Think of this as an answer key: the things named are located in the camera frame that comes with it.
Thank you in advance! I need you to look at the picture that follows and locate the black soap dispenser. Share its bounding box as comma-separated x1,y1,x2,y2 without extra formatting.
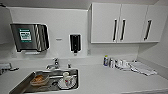
68,33,81,55

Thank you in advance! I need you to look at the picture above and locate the small chrome sink sprayer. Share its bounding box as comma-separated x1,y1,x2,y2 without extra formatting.
67,62,72,69

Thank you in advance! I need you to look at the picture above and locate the small blue-label bottle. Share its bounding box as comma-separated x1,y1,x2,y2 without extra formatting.
102,54,109,67

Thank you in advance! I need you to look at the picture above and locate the chrome faucet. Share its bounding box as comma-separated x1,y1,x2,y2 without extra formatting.
45,58,62,71

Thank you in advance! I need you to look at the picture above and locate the white mug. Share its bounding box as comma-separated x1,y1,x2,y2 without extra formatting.
62,71,75,87

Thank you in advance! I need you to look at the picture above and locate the white plate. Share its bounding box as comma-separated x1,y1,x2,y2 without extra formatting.
57,79,78,90

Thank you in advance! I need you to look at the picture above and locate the steel paper towel dispenser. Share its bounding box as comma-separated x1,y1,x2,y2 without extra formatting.
9,22,51,53

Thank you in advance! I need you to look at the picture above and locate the orange bowl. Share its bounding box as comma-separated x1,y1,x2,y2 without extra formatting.
29,74,51,88

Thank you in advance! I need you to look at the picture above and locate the steel sink basin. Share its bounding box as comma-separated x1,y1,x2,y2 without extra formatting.
9,68,81,94

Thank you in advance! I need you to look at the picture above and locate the white wall power outlet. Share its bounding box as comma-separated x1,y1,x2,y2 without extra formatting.
86,48,92,56

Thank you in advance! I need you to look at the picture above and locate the wire dish rack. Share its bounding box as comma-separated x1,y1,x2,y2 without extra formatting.
0,62,20,73

